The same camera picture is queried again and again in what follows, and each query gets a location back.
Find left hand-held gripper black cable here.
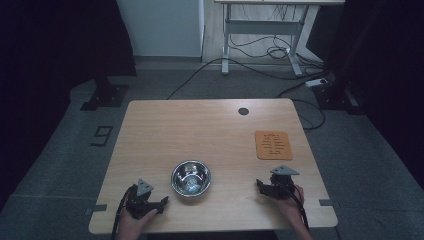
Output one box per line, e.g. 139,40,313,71
110,185,137,240

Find orange square pad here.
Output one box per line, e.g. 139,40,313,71
254,130,294,162

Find white panel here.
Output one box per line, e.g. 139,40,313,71
115,0,206,58

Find hand-held gripper black cable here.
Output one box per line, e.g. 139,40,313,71
110,185,137,240
281,185,310,232

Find right hand-held gripper black cable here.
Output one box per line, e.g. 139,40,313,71
281,185,310,232

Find dark curtain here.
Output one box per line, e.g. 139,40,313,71
305,0,424,191
0,0,138,214

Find white desk frame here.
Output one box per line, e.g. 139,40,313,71
214,0,346,77

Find person's left hand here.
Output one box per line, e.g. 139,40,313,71
117,207,160,240

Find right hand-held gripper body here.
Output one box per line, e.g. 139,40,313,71
266,165,300,201

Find black stand base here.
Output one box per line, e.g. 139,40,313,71
312,83,365,116
79,75,130,112

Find looped black floor cable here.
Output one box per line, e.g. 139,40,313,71
275,87,327,131

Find long black floor cable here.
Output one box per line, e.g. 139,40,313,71
166,57,331,101

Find person's right hand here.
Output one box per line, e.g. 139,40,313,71
272,184,306,225

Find tangled black cables under desk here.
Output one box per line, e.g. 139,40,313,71
229,3,325,68

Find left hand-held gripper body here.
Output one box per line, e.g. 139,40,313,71
124,178,158,220

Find stainless steel bowl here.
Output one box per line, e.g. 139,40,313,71
170,159,212,198

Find white power strip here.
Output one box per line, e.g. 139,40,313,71
304,77,330,89

